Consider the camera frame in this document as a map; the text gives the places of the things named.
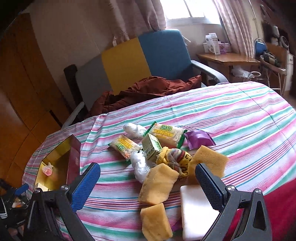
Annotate white foam block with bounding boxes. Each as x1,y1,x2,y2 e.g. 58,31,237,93
180,185,219,240

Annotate yellow sponge block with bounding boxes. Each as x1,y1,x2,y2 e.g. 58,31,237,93
187,146,229,185
138,163,179,205
140,203,173,241

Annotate yellow knitted sock roll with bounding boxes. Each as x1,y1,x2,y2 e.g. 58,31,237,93
156,147,192,179

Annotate purple snack pouch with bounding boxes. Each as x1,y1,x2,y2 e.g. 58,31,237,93
185,130,216,150

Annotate small yellow snack pack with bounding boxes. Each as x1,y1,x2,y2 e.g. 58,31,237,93
109,135,142,160

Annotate white plastic bag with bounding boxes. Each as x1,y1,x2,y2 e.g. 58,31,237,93
130,150,156,184
231,65,261,80

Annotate large Weidan cracker pack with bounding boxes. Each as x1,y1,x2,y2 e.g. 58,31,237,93
144,121,187,148

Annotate green white small carton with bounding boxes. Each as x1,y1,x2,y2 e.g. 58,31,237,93
142,133,162,163

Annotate white plastic bag ball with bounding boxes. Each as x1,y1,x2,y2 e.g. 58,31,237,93
123,123,147,138

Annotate pink small toy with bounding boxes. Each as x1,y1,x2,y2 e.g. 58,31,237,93
42,162,53,176

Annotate red gold gift box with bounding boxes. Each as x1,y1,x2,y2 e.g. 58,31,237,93
34,135,81,191

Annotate red blanket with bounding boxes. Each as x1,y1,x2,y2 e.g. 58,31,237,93
224,184,296,241

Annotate striped bed quilt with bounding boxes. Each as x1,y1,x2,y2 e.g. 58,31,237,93
22,82,295,240

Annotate wooden wardrobe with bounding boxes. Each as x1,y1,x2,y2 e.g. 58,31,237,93
1,13,70,187

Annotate white plastic bag under table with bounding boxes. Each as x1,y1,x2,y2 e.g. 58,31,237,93
231,65,261,80

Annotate wooden side table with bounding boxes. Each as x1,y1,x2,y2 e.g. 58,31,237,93
196,53,260,80

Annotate rust red jacket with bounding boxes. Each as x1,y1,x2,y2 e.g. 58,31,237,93
88,75,202,117

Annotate pink box on table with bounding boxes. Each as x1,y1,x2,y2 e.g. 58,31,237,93
218,42,232,54

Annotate white boxes on table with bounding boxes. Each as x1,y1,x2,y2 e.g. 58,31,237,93
203,33,221,55

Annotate tricolour armchair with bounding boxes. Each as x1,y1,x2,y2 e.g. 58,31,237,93
62,30,228,128

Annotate pink curtain left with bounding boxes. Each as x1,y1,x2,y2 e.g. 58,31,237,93
104,0,166,46

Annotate pink curtain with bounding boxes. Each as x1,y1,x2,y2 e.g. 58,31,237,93
104,0,166,46
213,0,258,58

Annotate pink curtain right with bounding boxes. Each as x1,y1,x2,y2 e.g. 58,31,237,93
213,0,258,58

